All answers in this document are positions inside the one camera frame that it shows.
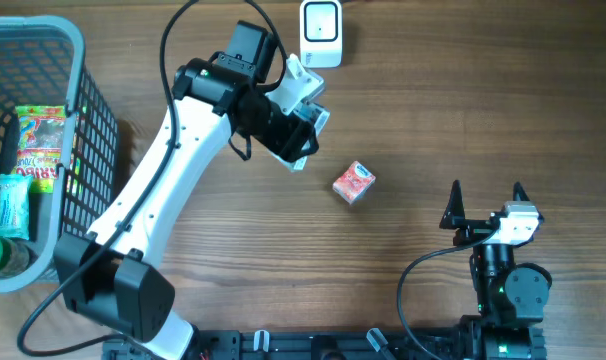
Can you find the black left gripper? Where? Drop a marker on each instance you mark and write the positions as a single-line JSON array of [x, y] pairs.
[[290, 145]]

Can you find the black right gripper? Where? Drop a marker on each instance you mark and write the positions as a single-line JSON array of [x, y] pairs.
[[454, 217]]

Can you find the red tissue pack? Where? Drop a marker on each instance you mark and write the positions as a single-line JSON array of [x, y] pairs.
[[354, 182]]

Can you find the Haribo gummy candy bag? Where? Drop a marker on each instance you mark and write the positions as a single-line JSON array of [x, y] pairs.
[[40, 144]]

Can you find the teal wet wipes pack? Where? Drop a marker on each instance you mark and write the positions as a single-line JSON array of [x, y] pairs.
[[14, 206]]

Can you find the green lid jar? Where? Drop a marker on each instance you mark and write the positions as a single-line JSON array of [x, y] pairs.
[[14, 258]]

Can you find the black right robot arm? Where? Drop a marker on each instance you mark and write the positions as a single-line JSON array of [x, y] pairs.
[[511, 297]]

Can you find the white barcode scanner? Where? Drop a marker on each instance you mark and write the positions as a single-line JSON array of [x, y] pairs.
[[321, 33]]

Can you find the grey plastic mesh basket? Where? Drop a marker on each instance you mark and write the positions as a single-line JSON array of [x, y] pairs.
[[42, 62]]

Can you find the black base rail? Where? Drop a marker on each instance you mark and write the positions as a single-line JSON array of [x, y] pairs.
[[445, 343]]

